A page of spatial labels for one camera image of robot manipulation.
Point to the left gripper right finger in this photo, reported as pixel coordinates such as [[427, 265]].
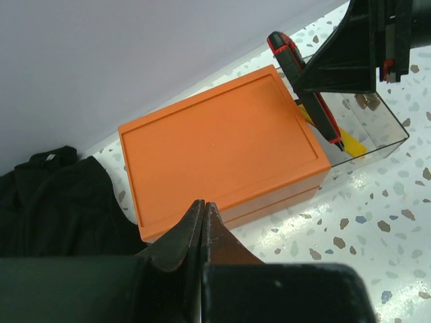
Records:
[[238, 287]]

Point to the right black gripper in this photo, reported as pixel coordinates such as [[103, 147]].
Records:
[[346, 61]]

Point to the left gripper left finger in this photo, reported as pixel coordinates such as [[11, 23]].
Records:
[[159, 284]]

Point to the clear acrylic drawer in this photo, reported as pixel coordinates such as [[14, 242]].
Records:
[[368, 119]]

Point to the yellow utility knife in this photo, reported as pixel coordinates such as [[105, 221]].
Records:
[[351, 145]]

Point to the orange drawer box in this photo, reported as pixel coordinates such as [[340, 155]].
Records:
[[243, 145]]

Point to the black cloth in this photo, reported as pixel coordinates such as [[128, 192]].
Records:
[[57, 204]]

